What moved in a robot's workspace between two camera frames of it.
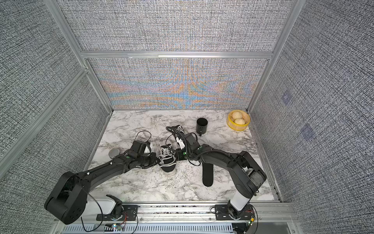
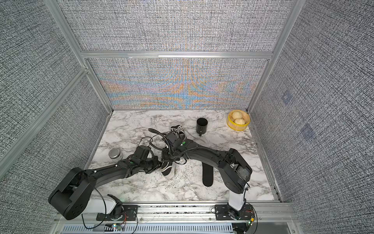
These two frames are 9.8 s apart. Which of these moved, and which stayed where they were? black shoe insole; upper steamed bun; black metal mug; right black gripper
Moved: right black gripper
Stayed: black metal mug; black shoe insole; upper steamed bun
